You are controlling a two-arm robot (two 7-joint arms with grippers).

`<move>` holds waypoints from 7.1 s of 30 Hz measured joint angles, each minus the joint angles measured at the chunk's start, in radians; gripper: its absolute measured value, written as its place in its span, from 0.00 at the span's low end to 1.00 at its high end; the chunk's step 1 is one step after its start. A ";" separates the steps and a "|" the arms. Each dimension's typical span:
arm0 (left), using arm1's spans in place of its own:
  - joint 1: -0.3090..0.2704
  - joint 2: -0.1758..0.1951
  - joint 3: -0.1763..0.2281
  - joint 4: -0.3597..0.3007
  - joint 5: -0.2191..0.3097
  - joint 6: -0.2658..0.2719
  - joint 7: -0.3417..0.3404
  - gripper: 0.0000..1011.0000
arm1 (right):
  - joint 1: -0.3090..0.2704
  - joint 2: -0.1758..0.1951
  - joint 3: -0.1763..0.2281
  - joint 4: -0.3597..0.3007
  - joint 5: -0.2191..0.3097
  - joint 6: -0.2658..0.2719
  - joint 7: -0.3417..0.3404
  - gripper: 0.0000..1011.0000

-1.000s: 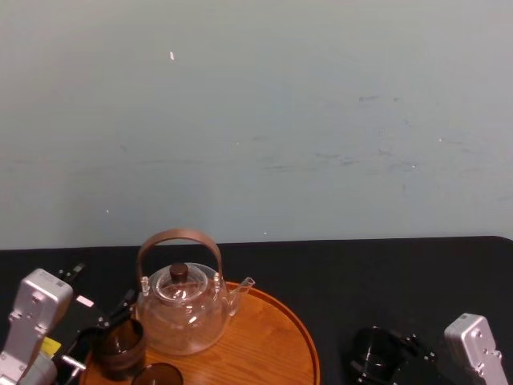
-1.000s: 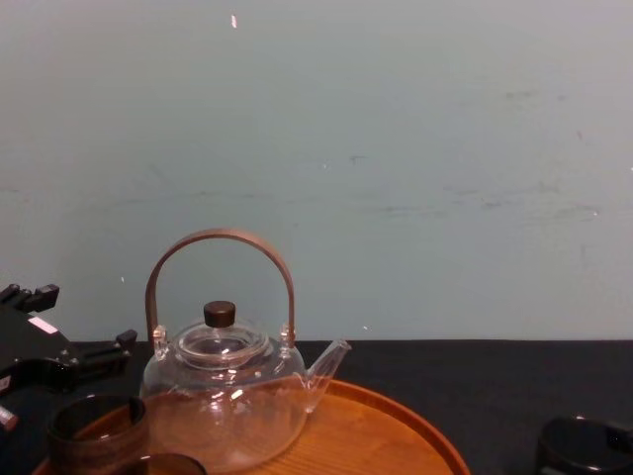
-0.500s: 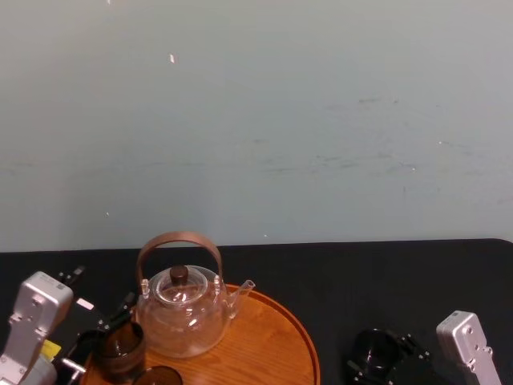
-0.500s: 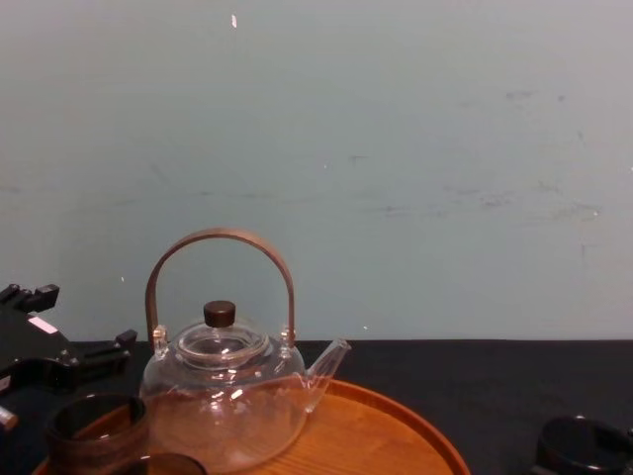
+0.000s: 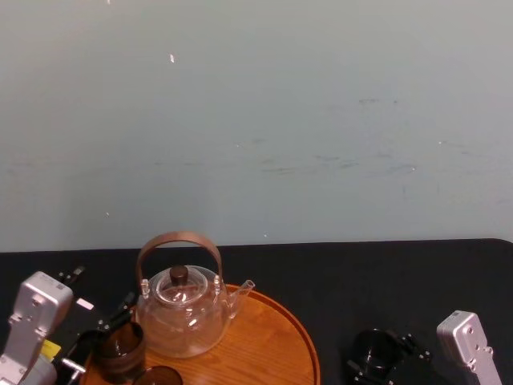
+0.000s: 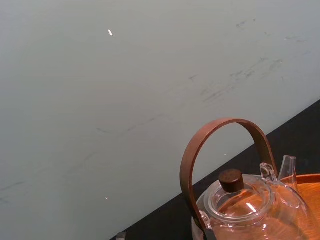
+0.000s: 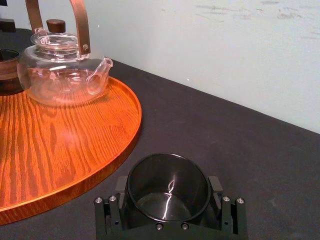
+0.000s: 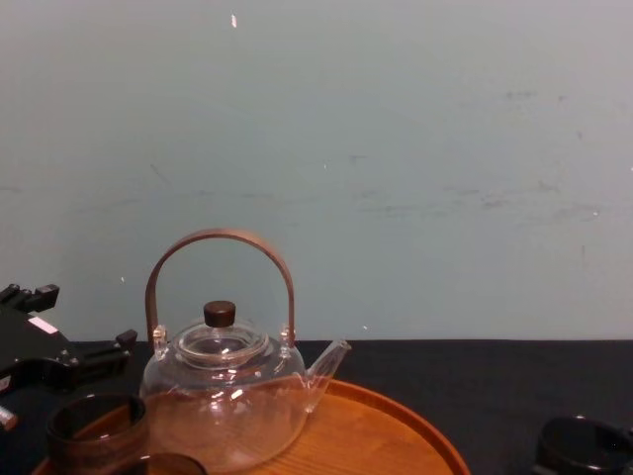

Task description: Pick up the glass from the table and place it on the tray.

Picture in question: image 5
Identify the glass teapot with brown handle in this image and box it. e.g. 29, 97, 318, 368
135, 231, 257, 359

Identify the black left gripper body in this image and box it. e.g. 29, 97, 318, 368
43, 289, 97, 364

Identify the black table cloth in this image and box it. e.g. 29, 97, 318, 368
0, 238, 513, 385

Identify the glass lid with dark knob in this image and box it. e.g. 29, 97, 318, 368
154, 265, 210, 305

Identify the round wooden tray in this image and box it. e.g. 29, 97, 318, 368
82, 283, 321, 385

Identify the dark brown glass cup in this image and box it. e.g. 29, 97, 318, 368
92, 322, 146, 384
135, 365, 184, 385
350, 327, 400, 382

